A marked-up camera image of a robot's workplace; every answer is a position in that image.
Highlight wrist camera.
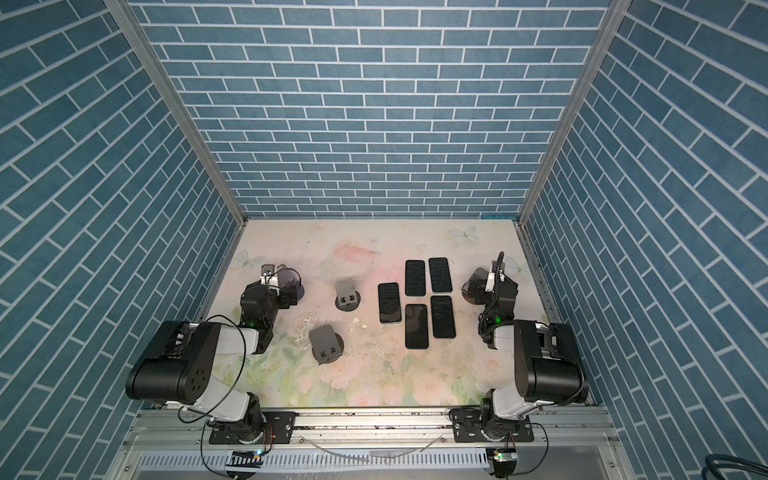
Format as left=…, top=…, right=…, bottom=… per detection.
left=260, top=264, right=276, bottom=285
left=485, top=261, right=504, bottom=293

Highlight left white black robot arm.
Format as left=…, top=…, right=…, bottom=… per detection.
left=125, top=274, right=303, bottom=448

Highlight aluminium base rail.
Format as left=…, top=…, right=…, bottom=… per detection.
left=123, top=406, right=620, bottom=451

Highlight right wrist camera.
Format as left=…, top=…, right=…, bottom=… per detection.
left=485, top=261, right=504, bottom=293

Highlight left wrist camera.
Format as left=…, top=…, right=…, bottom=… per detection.
left=260, top=264, right=276, bottom=285

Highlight purple-edged phone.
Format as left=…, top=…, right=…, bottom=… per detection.
left=430, top=295, right=456, bottom=339

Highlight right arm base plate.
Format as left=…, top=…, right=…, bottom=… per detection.
left=448, top=407, right=534, bottom=443

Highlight grey back-left phone stand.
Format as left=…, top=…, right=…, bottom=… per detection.
left=335, top=278, right=361, bottom=312

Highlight purple-grey phone stand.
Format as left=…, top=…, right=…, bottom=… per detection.
left=278, top=267, right=305, bottom=305

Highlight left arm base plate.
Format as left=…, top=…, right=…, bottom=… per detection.
left=208, top=411, right=298, bottom=446

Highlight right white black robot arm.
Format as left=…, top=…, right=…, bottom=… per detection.
left=462, top=269, right=589, bottom=441

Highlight black phone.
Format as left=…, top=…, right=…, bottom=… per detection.
left=377, top=282, right=402, bottom=324
left=428, top=257, right=453, bottom=293
left=404, top=304, right=429, bottom=350
left=405, top=260, right=426, bottom=297

